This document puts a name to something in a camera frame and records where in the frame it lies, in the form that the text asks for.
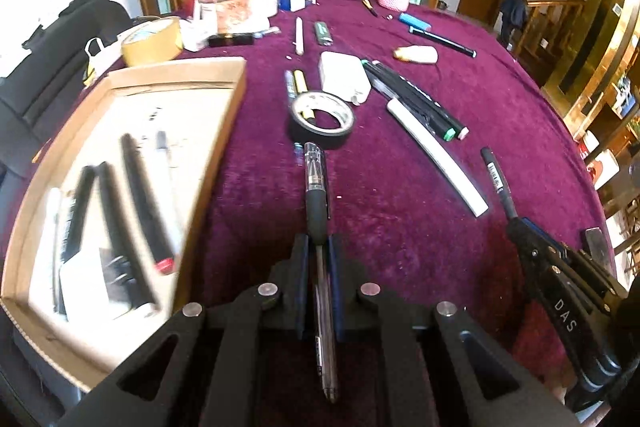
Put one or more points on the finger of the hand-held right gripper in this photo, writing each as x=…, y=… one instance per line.
x=597, y=247
x=542, y=239

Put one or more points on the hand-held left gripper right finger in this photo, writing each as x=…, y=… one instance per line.
x=336, y=287

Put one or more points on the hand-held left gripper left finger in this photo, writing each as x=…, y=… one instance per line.
x=301, y=287

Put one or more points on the black pen barcode label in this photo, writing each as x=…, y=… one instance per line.
x=496, y=177

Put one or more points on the clear pen black grip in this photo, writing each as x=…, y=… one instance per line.
x=316, y=207

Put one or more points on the black tape roll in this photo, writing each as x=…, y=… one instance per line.
x=320, y=134

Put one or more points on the clear grey pen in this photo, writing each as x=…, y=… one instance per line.
x=167, y=187
x=289, y=82

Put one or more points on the black marker red tip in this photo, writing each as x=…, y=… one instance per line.
x=145, y=202

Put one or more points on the yellow black pen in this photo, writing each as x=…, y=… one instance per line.
x=301, y=82

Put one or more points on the shallow cardboard tray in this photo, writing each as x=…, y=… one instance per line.
x=200, y=107

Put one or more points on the wooden display shelf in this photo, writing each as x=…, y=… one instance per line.
x=615, y=147

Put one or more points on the long white tube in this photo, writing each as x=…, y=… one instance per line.
x=435, y=157

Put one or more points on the bundle of black markers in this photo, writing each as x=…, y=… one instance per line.
x=420, y=107

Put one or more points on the white power adapter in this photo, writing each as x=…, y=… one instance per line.
x=342, y=74

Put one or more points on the wooden stair railing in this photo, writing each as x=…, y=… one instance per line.
x=550, y=27

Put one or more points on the white bottle orange cap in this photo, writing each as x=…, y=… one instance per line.
x=422, y=54

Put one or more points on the long black pen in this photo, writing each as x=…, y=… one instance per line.
x=442, y=42

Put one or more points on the white pencil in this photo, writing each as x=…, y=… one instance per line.
x=299, y=37

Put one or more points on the blue lighter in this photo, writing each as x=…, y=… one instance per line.
x=415, y=22

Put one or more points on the green lighter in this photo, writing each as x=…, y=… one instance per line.
x=324, y=33

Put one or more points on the black lipstick case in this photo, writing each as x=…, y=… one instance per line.
x=230, y=40

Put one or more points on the small white tube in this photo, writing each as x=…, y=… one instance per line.
x=260, y=32

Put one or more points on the small white barcode box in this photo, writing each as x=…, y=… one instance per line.
x=195, y=37

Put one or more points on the small yellow knife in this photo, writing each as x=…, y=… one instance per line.
x=370, y=7

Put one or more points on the yellow tape roll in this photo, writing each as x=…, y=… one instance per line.
x=150, y=44

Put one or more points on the white face mask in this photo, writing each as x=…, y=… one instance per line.
x=102, y=57

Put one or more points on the black sofa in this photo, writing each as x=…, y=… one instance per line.
x=50, y=57

